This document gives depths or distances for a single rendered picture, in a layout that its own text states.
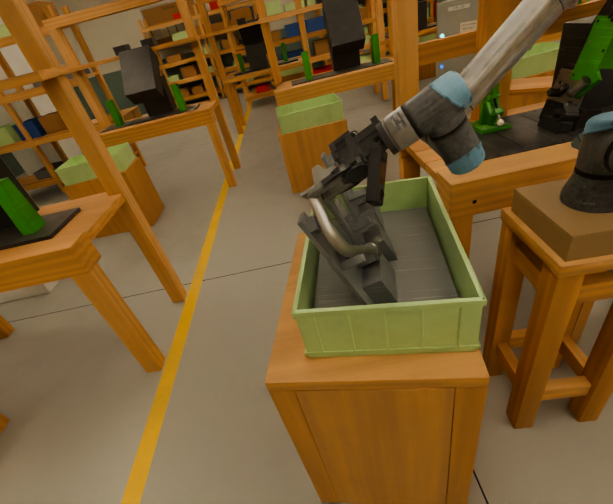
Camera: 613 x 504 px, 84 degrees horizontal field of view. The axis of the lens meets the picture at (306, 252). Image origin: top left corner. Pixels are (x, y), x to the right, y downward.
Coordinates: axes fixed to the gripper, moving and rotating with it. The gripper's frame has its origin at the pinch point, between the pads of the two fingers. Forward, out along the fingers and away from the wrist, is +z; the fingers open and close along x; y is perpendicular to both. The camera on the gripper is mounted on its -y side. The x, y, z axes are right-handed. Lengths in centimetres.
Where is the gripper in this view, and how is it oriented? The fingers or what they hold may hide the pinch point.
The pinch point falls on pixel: (317, 198)
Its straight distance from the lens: 77.8
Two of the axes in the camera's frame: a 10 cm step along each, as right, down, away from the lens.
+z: -7.7, 4.7, 4.4
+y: -3.7, -8.8, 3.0
